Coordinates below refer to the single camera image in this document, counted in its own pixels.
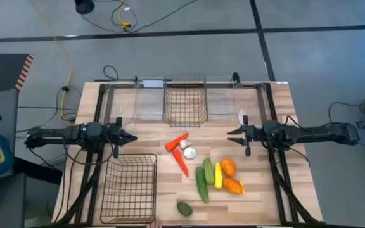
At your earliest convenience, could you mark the black device cable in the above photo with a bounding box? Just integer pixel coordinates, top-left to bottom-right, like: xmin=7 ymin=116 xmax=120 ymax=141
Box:
xmin=328 ymin=101 xmax=365 ymax=148

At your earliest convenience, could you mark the short green toy cucumber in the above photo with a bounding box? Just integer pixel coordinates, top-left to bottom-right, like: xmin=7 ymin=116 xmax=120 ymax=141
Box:
xmin=202 ymin=156 xmax=215 ymax=186

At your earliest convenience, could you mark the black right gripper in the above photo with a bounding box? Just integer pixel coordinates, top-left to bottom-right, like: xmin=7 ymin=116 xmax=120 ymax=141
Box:
xmin=226 ymin=115 xmax=266 ymax=157

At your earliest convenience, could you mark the yellow toy corn cob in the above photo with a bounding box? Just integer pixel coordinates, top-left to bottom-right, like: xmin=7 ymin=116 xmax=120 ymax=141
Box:
xmin=214 ymin=161 xmax=224 ymax=190

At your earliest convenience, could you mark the orange toy fruit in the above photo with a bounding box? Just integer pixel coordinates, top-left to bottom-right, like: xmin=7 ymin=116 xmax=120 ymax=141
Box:
xmin=219 ymin=157 xmax=238 ymax=178
xmin=222 ymin=177 xmax=243 ymax=195

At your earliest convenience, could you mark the black mat orange striped edge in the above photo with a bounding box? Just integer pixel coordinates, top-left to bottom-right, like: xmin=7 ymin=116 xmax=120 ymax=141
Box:
xmin=0 ymin=53 xmax=35 ymax=97

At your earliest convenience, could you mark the small dark wire basket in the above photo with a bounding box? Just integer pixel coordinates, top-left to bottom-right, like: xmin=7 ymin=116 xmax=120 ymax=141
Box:
xmin=162 ymin=73 xmax=209 ymax=128

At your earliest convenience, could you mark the black floor beam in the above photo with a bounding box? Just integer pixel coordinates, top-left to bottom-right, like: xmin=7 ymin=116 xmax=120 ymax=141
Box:
xmin=13 ymin=156 xmax=63 ymax=185

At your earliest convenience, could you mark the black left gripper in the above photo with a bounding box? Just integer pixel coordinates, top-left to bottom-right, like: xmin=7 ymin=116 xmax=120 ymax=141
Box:
xmin=106 ymin=117 xmax=138 ymax=159

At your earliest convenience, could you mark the large white toy garlic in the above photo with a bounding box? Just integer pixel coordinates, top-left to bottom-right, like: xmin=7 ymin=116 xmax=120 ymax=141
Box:
xmin=182 ymin=146 xmax=197 ymax=160

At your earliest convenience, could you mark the long green toy cucumber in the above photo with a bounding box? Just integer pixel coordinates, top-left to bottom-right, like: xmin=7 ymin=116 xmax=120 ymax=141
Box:
xmin=195 ymin=166 xmax=210 ymax=204

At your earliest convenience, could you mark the black metal table frame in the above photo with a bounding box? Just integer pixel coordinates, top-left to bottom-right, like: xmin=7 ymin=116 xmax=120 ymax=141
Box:
xmin=55 ymin=79 xmax=324 ymax=228

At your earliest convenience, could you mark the long yellow floor cable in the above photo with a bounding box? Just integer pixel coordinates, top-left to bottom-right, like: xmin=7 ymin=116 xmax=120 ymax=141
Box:
xmin=30 ymin=0 xmax=73 ymax=123

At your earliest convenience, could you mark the orange toy carrot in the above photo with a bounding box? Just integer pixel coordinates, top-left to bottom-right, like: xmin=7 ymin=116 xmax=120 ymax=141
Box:
xmin=165 ymin=132 xmax=190 ymax=153
xmin=172 ymin=148 xmax=190 ymax=179

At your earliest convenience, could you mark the large black wire basket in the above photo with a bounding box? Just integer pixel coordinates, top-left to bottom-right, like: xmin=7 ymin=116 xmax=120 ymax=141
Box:
xmin=99 ymin=153 xmax=158 ymax=225

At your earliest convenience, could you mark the black floor cable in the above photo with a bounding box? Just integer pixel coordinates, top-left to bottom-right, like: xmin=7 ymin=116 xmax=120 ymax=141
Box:
xmin=80 ymin=0 xmax=200 ymax=34

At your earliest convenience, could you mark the black round stand base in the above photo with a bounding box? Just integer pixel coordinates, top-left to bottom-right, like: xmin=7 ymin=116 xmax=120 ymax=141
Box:
xmin=74 ymin=0 xmax=96 ymax=15

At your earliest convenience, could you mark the green toy avocado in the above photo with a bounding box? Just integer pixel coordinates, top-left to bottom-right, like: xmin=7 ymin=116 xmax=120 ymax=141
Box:
xmin=176 ymin=201 xmax=194 ymax=217

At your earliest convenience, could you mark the short yellow cable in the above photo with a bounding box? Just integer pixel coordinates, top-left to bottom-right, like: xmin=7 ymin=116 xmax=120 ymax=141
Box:
xmin=117 ymin=0 xmax=132 ymax=32

